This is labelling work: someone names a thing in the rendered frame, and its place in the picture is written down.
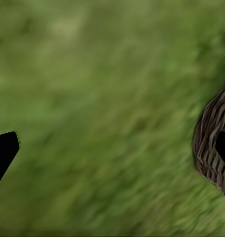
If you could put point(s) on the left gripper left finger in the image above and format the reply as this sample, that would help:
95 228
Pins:
9 147

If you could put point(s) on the wicker basket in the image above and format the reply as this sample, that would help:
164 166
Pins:
208 162

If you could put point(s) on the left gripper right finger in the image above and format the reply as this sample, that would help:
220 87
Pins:
220 144

